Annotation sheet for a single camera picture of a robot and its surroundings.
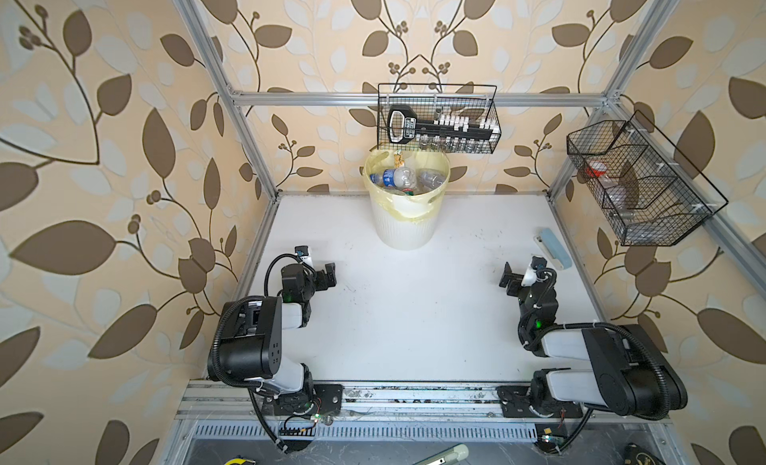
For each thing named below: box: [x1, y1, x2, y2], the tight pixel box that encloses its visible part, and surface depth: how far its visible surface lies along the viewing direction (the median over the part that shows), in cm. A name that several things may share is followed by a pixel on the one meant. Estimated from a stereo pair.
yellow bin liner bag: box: [363, 149, 451, 223], surface depth 87 cm
